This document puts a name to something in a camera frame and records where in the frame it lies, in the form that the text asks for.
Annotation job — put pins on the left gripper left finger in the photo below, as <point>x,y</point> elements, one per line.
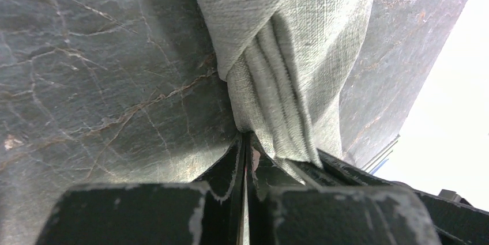
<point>208,210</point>

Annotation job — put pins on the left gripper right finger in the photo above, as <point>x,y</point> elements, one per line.
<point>340,204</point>

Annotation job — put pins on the grey cloth napkin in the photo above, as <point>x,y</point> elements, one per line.
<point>285,63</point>

